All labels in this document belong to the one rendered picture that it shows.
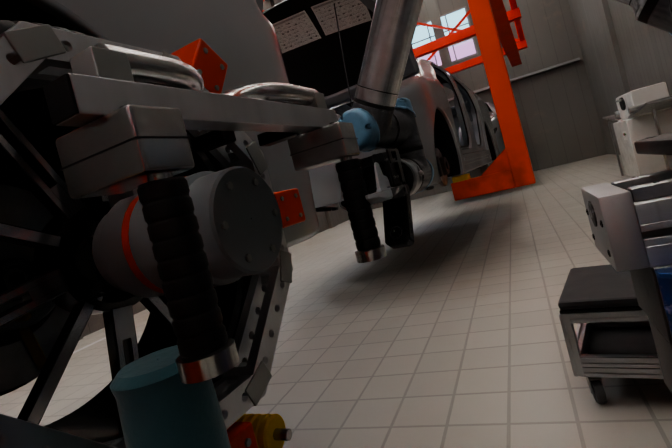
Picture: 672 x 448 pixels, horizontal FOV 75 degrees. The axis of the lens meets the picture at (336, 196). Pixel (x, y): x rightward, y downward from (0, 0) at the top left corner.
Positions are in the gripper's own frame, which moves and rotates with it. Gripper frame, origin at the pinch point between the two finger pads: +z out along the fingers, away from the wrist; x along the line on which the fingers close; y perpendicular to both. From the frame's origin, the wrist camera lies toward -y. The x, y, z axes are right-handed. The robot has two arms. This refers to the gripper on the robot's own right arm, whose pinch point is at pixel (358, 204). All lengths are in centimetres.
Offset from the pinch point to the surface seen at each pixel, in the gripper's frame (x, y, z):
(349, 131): 1.5, 10.5, -0.2
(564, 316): 18, -54, -93
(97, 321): -481, -72, -262
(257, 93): -3.9, 16.8, 12.3
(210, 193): -6.3, 5.7, 22.3
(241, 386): -20.5, -21.3, 10.5
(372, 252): 1.1, -6.9, 1.9
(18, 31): -20.2, 27.5, 29.0
